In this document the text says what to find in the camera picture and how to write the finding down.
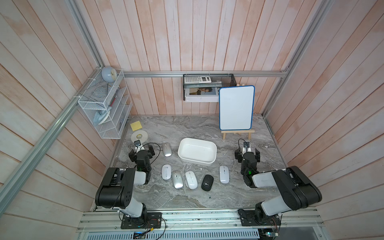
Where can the white silver mouse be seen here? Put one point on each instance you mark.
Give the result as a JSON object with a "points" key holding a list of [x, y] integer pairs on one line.
{"points": [[166, 172]]}

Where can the white wire mesh shelf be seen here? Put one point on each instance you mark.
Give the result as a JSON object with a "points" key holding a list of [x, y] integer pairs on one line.
{"points": [[99, 95]]}

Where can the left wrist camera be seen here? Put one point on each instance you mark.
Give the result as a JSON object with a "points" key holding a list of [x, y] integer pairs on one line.
{"points": [[138, 145]]}

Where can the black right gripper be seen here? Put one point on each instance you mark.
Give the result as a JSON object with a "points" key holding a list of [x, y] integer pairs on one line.
{"points": [[239, 155]]}

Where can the blue framed whiteboard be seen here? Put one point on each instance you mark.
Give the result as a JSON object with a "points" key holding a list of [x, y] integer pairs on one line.
{"points": [[236, 108]]}

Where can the light blue folded item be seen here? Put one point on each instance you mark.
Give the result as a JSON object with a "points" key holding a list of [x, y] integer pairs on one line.
{"points": [[101, 116]]}

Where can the white computer mouse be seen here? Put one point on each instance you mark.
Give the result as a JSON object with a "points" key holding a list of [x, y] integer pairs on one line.
{"points": [[191, 180]]}

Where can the white calculator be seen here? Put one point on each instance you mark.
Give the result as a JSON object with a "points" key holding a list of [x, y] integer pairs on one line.
{"points": [[192, 80]]}

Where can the small wooden easel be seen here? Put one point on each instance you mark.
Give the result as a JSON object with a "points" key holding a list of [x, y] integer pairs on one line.
{"points": [[238, 132]]}

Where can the white photo box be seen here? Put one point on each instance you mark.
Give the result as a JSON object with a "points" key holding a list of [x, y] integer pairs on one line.
{"points": [[202, 95]]}

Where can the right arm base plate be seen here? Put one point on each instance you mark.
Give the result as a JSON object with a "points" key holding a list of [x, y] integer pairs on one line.
{"points": [[251, 218]]}

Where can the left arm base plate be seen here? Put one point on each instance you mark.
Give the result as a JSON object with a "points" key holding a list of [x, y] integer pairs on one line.
{"points": [[146, 221]]}

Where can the silver computer mouse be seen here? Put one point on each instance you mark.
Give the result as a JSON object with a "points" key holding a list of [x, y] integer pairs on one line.
{"points": [[167, 150], [177, 179]]}

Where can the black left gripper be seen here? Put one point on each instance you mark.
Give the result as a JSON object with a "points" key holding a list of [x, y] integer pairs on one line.
{"points": [[132, 155]]}

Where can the black computer mouse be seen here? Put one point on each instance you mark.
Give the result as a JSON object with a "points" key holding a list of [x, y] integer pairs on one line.
{"points": [[207, 183]]}

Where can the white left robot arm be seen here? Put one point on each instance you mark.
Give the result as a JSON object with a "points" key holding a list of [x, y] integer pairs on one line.
{"points": [[117, 186]]}

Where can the yellow sticky note pad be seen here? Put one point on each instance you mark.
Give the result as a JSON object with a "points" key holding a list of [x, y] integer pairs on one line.
{"points": [[135, 126]]}

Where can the white mouse with wheel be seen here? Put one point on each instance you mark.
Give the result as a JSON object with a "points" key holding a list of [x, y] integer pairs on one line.
{"points": [[224, 174]]}

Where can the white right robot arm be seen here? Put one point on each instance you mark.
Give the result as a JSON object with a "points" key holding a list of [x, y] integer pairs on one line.
{"points": [[296, 190]]}

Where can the white tape roll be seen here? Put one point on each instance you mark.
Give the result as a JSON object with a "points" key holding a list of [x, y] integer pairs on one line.
{"points": [[139, 135]]}

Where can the white plastic storage box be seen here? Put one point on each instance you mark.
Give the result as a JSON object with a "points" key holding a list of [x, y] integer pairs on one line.
{"points": [[197, 151]]}

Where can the black wire basket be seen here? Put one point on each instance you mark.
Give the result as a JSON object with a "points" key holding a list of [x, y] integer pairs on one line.
{"points": [[210, 84]]}

